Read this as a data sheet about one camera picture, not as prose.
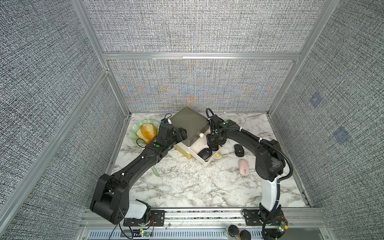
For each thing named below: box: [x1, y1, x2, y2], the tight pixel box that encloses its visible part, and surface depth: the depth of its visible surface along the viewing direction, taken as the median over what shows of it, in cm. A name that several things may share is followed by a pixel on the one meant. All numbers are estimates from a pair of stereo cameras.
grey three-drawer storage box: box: [169, 106, 222, 167], surface depth 88 cm
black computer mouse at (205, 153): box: [197, 148, 213, 161], surface depth 88 cm
